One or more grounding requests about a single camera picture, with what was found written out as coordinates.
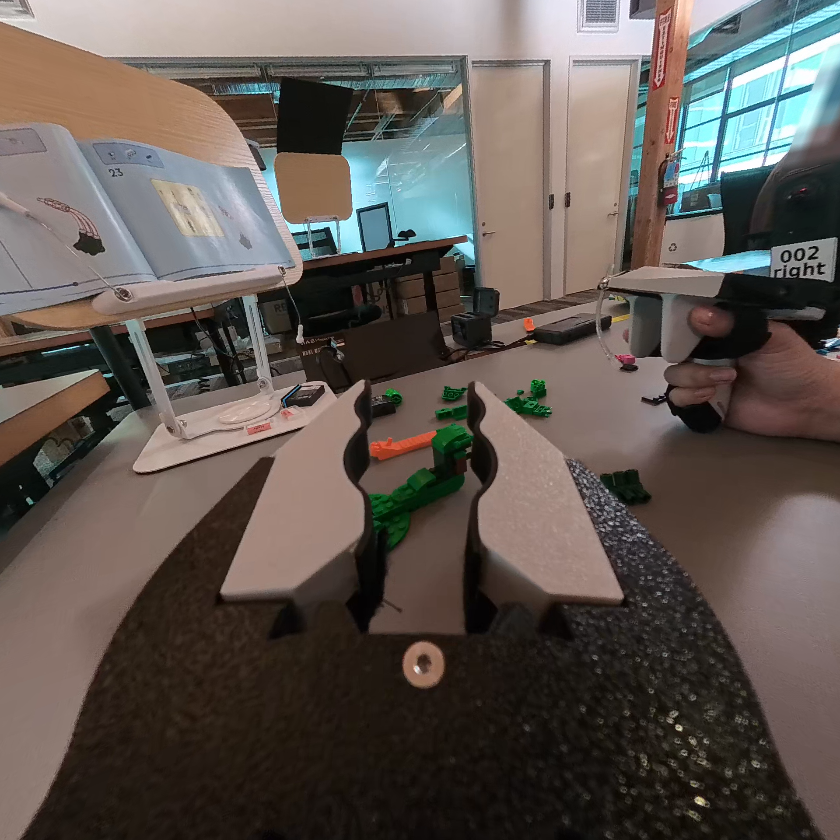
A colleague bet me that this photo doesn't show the wood-edged office desk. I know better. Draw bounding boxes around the wood-edged office desk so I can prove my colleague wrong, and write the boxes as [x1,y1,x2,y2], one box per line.
[0,369,110,468]

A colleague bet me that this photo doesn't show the black office chair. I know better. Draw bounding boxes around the black office chair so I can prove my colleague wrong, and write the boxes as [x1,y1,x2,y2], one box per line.
[721,167,775,257]

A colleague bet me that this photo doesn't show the white wall vent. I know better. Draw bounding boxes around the white wall vent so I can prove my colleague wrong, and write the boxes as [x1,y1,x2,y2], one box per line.
[577,0,621,34]

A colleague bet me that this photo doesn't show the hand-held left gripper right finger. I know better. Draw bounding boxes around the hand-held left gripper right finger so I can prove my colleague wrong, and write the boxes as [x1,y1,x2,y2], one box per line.
[463,381,626,634]

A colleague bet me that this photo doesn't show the person's right hand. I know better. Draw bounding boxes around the person's right hand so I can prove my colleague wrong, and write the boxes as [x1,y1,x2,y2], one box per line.
[663,306,840,442]

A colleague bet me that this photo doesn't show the orange brick separator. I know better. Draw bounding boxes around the orange brick separator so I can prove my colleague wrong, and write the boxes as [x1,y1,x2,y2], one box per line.
[369,430,437,460]

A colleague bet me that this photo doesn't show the black square panel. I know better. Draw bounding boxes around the black square panel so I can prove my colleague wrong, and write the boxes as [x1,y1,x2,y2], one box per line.
[276,77,354,155]

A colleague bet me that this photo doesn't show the wooden office desk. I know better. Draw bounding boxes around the wooden office desk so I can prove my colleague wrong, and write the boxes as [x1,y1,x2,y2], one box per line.
[289,236,468,329]

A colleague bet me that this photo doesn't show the scattered green bricks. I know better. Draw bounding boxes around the scattered green bricks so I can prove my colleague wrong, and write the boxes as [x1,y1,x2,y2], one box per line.
[384,379,553,421]

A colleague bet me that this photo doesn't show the stacked cardboard boxes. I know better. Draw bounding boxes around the stacked cardboard boxes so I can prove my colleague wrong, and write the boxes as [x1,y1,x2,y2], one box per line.
[394,256,460,322]

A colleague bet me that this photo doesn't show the wooden book stand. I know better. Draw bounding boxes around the wooden book stand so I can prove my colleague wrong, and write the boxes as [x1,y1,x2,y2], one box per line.
[0,23,339,473]
[273,152,352,249]

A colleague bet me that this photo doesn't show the black rectangular case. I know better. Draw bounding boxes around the black rectangular case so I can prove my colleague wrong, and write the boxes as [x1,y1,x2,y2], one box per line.
[533,314,613,345]

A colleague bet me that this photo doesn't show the clear flexible tube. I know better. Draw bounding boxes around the clear flexible tube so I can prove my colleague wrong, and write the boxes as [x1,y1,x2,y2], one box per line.
[596,279,623,366]

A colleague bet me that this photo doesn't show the black equipment case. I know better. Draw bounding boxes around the black equipment case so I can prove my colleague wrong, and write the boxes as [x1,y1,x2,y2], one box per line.
[298,311,450,388]

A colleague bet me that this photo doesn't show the white door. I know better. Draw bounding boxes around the white door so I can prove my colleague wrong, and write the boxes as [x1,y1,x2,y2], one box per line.
[471,60,551,304]
[566,58,641,296]

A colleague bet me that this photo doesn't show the wooden pillar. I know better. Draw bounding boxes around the wooden pillar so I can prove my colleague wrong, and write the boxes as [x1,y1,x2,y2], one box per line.
[631,0,695,270]

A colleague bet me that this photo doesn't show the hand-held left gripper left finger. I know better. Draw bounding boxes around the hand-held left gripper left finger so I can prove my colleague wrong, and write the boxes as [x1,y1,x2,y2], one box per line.
[220,379,388,634]

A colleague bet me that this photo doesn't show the black computer monitor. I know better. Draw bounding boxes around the black computer monitor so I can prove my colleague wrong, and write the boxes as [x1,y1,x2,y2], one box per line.
[356,203,393,253]

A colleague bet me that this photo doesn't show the dark green brick assembly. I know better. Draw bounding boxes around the dark green brick assembly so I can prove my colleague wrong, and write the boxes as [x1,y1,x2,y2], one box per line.
[600,469,652,505]

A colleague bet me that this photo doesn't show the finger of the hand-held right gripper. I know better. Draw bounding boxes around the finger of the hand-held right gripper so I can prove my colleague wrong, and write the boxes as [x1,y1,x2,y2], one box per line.
[598,264,726,358]

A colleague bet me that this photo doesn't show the black battery charger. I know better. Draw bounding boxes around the black battery charger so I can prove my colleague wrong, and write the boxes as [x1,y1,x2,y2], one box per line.
[451,287,501,347]

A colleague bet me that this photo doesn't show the instruction booklet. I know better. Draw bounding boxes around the instruction booklet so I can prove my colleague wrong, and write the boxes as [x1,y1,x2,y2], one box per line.
[0,123,296,316]

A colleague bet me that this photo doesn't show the green brick model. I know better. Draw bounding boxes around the green brick model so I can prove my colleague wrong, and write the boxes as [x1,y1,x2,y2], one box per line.
[367,423,475,552]

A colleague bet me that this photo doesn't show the white recycling bin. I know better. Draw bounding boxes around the white recycling bin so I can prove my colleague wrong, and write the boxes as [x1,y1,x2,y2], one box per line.
[659,213,726,266]

